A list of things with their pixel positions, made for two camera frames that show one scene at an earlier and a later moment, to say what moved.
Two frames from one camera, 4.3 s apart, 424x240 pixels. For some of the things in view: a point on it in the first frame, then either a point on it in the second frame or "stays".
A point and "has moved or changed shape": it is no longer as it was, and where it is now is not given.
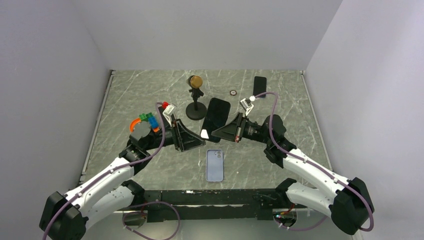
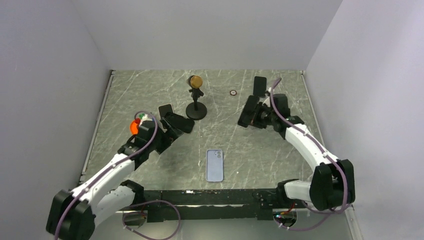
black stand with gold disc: x=195 y=110 stays
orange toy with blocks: x=146 y=117 stays
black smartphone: x=259 y=86 stays
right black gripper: x=232 y=131 to x=255 y=119
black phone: x=216 y=116 has moved or changed shape
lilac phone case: x=214 y=166 stays
